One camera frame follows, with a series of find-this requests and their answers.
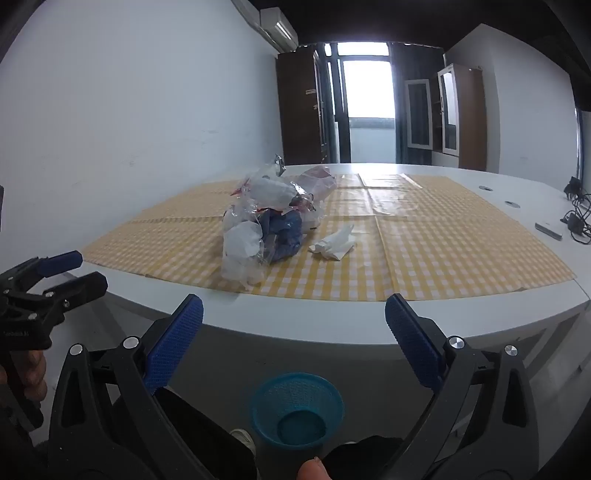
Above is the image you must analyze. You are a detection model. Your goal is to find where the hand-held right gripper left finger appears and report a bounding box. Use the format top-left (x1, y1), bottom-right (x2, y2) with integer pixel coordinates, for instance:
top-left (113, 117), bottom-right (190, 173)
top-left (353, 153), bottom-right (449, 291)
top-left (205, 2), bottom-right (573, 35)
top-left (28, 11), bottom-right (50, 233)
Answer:
top-left (48, 293), bottom-right (205, 469)

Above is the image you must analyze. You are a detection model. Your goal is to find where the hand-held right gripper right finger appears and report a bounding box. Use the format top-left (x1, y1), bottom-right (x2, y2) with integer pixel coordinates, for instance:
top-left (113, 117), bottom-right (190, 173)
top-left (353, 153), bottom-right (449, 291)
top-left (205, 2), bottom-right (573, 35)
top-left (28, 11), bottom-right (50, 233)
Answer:
top-left (385, 293), bottom-right (541, 469)

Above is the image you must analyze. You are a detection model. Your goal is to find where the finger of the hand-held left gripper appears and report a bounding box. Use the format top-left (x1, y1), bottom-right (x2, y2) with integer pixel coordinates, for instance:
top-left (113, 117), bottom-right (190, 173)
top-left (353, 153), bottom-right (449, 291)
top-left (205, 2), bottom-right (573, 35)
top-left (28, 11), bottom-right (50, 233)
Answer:
top-left (0, 250), bottom-right (84, 296)
top-left (44, 271), bottom-right (109, 310)

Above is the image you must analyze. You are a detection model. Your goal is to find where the blue plastic mesh basket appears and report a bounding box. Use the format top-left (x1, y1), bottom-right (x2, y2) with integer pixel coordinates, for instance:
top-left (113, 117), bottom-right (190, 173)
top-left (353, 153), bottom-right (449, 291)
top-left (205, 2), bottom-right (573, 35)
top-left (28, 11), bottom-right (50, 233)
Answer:
top-left (249, 373), bottom-right (345, 448)

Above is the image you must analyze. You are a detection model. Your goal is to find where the white tissue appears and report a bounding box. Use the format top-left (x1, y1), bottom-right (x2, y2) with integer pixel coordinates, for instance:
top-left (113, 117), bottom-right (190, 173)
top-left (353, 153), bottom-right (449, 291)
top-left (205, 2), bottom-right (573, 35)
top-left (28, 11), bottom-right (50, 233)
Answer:
top-left (308, 224), bottom-right (357, 260)

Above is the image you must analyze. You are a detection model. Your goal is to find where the blue wrapper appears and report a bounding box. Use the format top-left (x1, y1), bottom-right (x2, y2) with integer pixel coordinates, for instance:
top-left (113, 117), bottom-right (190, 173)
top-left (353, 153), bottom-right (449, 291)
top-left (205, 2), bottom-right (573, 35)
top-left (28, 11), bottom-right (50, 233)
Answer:
top-left (260, 209), bottom-right (304, 265)

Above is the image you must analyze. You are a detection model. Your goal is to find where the red white packet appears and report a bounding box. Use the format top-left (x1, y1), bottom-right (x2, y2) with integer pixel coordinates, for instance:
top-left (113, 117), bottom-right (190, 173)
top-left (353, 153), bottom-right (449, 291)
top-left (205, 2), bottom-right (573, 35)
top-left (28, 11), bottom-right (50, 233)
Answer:
top-left (299, 167), bottom-right (338, 206)

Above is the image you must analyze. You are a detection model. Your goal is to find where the clear plastic foil wrapper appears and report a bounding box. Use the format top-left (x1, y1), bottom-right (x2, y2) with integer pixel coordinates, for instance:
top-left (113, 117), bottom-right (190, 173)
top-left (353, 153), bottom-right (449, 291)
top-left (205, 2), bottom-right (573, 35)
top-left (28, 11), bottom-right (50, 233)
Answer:
top-left (231, 156), bottom-right (296, 217)

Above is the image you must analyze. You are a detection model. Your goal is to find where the person's left hand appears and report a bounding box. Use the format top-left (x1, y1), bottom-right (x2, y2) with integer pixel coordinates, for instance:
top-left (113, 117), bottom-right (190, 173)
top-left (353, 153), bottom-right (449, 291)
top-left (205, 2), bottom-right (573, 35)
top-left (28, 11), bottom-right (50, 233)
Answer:
top-left (25, 350), bottom-right (48, 403)

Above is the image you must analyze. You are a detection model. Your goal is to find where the person's right hand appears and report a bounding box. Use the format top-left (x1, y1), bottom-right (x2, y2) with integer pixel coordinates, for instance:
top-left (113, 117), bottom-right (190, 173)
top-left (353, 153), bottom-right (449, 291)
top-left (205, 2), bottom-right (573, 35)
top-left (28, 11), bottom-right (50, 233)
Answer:
top-left (298, 456), bottom-right (331, 480)

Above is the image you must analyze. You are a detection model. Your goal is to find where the yellow checked tablecloth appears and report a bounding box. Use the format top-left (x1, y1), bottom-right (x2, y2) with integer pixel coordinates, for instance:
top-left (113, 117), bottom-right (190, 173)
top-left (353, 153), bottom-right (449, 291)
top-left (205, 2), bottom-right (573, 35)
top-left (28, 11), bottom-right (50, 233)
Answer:
top-left (83, 174), bottom-right (578, 303)

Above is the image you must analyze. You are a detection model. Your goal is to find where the person's left white shoe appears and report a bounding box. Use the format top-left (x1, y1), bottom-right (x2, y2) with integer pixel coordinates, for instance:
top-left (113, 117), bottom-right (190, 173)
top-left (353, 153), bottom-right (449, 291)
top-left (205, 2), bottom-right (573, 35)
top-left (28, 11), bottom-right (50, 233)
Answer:
top-left (229, 428), bottom-right (256, 457)

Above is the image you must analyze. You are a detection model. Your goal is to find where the brown glass door cabinet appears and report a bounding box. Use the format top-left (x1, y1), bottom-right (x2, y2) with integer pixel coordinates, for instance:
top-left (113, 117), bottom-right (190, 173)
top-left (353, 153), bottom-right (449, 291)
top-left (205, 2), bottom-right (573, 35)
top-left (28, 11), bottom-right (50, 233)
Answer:
top-left (436, 64), bottom-right (488, 171)

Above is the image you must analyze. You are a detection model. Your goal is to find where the glass balcony door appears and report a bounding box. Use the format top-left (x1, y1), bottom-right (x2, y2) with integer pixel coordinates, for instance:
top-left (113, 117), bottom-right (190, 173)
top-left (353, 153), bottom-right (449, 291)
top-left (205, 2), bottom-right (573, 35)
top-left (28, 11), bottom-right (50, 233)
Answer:
top-left (330, 41), bottom-right (398, 163)

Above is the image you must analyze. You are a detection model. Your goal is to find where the grey metal pole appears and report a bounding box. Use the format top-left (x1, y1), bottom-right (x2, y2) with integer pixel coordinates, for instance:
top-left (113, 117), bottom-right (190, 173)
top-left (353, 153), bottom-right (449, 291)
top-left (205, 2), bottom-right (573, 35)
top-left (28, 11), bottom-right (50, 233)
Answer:
top-left (575, 108), bottom-right (583, 192)

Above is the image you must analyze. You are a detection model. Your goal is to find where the brown wooden wardrobe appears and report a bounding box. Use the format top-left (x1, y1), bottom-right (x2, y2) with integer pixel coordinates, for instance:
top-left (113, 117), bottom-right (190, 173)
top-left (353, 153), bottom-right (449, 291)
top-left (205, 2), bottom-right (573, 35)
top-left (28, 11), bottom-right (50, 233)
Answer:
top-left (276, 44), bottom-right (331, 166)

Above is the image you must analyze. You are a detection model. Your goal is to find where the window curtain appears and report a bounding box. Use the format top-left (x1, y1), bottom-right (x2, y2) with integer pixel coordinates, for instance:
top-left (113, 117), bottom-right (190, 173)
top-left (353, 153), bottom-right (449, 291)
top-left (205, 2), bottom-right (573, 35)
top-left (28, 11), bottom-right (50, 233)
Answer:
top-left (390, 42), bottom-right (446, 163)

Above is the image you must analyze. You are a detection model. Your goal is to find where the white air conditioner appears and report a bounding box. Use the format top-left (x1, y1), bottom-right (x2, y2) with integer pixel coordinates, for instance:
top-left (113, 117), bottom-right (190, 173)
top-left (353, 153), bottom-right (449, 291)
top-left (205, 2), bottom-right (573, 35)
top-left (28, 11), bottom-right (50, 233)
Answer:
top-left (259, 7), bottom-right (300, 52)

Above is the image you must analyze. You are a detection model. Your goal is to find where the black cable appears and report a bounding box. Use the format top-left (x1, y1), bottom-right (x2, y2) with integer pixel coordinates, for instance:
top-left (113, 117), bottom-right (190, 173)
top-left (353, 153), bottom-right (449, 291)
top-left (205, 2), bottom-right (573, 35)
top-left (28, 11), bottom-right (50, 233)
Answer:
top-left (561, 191), bottom-right (591, 244)

